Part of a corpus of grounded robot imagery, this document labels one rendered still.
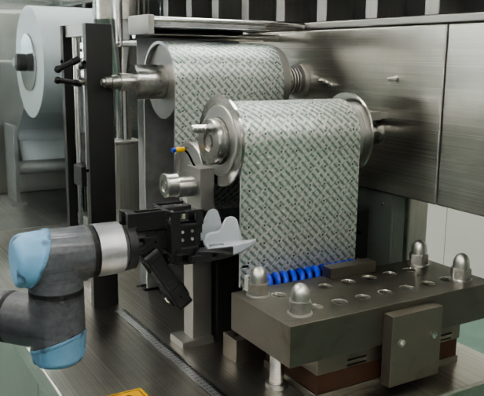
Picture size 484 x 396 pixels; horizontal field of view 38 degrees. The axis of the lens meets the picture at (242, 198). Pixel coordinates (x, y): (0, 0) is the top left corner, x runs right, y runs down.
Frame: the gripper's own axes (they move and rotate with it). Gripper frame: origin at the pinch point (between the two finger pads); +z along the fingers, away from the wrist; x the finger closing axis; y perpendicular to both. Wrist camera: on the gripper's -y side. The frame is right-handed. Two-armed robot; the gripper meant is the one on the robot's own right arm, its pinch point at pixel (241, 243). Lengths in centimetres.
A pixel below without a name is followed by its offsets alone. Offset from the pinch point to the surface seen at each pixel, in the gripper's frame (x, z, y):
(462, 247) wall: 188, 265, -82
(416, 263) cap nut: -8.0, 30.6, -5.6
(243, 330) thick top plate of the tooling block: -8.1, -4.2, -11.0
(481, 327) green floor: 142, 231, -110
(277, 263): -0.4, 6.7, -4.2
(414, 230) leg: 13, 50, -7
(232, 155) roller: 1.2, -1.2, 14.0
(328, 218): -0.4, 16.8, 2.4
